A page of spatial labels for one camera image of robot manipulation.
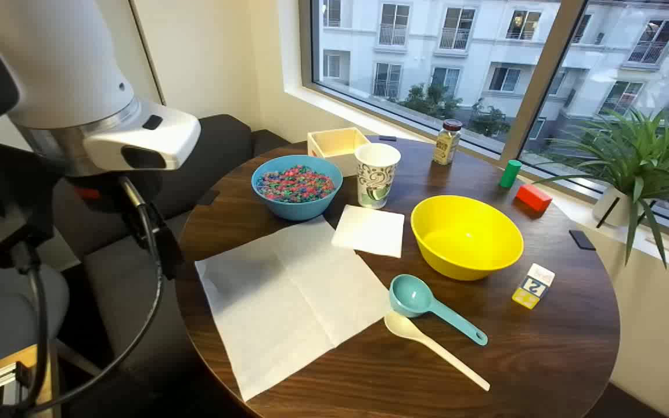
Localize patterned paper cup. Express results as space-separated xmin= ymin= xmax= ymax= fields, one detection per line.
xmin=355 ymin=144 xmax=403 ymax=209

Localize white wooden box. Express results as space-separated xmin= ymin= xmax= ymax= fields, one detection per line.
xmin=306 ymin=128 xmax=367 ymax=175

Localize blue bowl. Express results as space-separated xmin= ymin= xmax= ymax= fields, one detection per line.
xmin=250 ymin=155 xmax=344 ymax=221

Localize aluminium frame cart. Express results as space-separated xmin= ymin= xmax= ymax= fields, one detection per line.
xmin=0 ymin=343 xmax=60 ymax=418

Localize cream plastic spoon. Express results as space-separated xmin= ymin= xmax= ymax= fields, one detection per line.
xmin=384 ymin=311 xmax=490 ymax=390

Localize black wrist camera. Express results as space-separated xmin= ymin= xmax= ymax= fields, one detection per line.
xmin=0 ymin=144 xmax=58 ymax=267

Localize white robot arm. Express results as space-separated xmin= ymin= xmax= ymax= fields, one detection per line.
xmin=0 ymin=0 xmax=200 ymax=175

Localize teal measuring scoop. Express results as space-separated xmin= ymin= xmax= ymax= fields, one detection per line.
xmin=387 ymin=274 xmax=487 ymax=345

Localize grey sofa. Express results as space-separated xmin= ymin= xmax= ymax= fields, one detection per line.
xmin=54 ymin=113 xmax=285 ymax=390

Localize round wooden table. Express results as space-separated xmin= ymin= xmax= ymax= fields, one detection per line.
xmin=171 ymin=137 xmax=622 ymax=418

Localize yellow plastic bowl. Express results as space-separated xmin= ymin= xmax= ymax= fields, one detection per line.
xmin=408 ymin=195 xmax=525 ymax=280

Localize red block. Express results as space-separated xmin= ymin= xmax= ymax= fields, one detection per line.
xmin=516 ymin=185 xmax=552 ymax=216

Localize grey armchair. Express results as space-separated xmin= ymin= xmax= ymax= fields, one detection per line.
xmin=0 ymin=229 xmax=73 ymax=367

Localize potted green plant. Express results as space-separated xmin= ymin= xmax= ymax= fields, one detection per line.
xmin=550 ymin=110 xmax=669 ymax=265

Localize small folded white napkin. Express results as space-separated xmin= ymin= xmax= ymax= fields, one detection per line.
xmin=333 ymin=203 xmax=405 ymax=258

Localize green block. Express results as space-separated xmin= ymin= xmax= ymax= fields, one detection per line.
xmin=498 ymin=159 xmax=521 ymax=189

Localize large white napkin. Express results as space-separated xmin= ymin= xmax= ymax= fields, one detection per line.
xmin=196 ymin=218 xmax=387 ymax=402

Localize yellow and white small box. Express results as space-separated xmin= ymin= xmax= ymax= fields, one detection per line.
xmin=511 ymin=261 xmax=556 ymax=308

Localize glass jar with dark lid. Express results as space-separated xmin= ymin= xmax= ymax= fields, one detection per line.
xmin=432 ymin=121 xmax=463 ymax=164

